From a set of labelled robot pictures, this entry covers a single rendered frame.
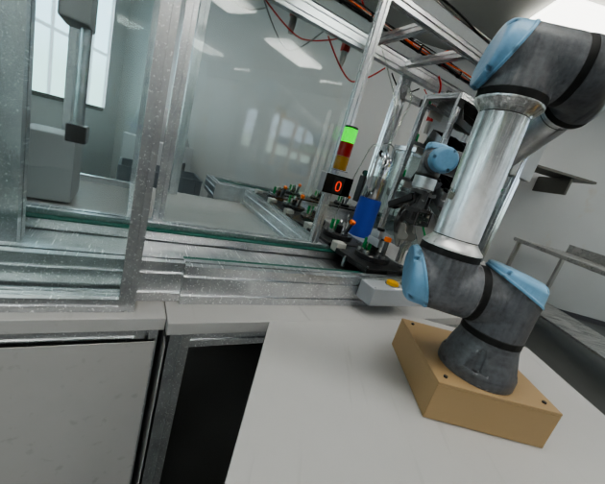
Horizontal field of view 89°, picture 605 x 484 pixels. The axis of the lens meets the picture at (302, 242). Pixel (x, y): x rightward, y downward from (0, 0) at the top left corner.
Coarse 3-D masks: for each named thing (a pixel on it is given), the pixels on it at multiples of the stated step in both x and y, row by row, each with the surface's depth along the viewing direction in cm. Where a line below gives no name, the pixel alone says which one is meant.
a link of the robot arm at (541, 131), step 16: (592, 80) 49; (576, 96) 52; (592, 96) 51; (544, 112) 61; (560, 112) 58; (576, 112) 55; (592, 112) 55; (528, 128) 67; (544, 128) 64; (560, 128) 62; (576, 128) 60; (528, 144) 69; (544, 144) 69
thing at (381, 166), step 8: (376, 160) 204; (384, 160) 202; (392, 160) 203; (376, 168) 204; (384, 168) 203; (368, 176) 210; (376, 176) 204; (384, 176) 204; (368, 184) 208; (376, 184) 205; (384, 184) 207; (368, 192) 208; (376, 192) 207; (376, 200) 209
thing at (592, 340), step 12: (516, 240) 446; (516, 252) 448; (552, 252) 379; (564, 252) 437; (576, 252) 437; (588, 252) 421; (576, 264) 344; (588, 264) 333; (600, 264) 396; (552, 276) 457; (552, 312) 407; (564, 312) 424; (552, 324) 360; (564, 324) 370; (576, 324) 386; (576, 336) 337; (588, 336) 349; (600, 336) 363; (588, 348) 314; (600, 348) 322
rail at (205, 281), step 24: (192, 264) 73; (216, 264) 77; (240, 264) 81; (192, 288) 74; (216, 288) 77; (240, 288) 80; (264, 288) 83; (288, 288) 87; (312, 288) 91; (336, 288) 95
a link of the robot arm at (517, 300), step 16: (496, 272) 59; (512, 272) 58; (496, 288) 58; (512, 288) 57; (528, 288) 56; (544, 288) 57; (480, 304) 58; (496, 304) 57; (512, 304) 57; (528, 304) 57; (480, 320) 60; (496, 320) 58; (512, 320) 58; (528, 320) 57; (496, 336) 59; (512, 336) 58; (528, 336) 60
